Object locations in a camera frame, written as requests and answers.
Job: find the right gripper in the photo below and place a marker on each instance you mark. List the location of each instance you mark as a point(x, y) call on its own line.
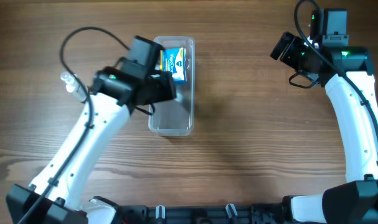
point(288, 50)

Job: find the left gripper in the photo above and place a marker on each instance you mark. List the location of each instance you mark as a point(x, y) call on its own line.
point(169, 86)

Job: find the blue VapoDrops box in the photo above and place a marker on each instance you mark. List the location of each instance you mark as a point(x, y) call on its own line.
point(174, 61)

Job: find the clear plastic container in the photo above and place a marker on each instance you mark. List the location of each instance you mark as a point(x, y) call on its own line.
point(176, 117)

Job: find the clear spray bottle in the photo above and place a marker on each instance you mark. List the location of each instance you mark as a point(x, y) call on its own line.
point(72, 86)

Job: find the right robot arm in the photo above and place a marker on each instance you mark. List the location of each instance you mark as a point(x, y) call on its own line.
point(346, 73)

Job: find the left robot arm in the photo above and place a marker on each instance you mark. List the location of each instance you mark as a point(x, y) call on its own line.
point(54, 195)

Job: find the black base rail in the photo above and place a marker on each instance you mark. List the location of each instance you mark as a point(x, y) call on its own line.
point(250, 214)

